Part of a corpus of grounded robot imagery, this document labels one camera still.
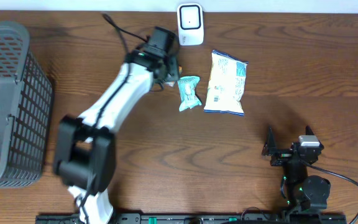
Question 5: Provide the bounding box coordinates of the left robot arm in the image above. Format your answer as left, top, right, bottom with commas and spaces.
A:
53, 27, 180, 223

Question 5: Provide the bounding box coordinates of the white blue snack bag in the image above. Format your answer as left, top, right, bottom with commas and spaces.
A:
204, 50, 249, 116

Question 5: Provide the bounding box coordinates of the white barcode scanner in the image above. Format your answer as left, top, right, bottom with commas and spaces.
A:
177, 3, 204, 46

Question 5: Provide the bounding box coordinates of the small orange box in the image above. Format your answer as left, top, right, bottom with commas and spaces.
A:
165, 66, 183, 87

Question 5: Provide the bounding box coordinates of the grey plastic shopping basket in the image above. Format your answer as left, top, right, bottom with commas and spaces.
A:
0, 21, 54, 188

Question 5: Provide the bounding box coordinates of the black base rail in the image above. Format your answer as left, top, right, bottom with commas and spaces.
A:
35, 213, 347, 224

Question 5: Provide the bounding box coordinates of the teal candy pouch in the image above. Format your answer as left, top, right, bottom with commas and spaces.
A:
177, 76, 202, 111

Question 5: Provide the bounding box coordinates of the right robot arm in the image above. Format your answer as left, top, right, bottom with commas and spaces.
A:
262, 126, 331, 213

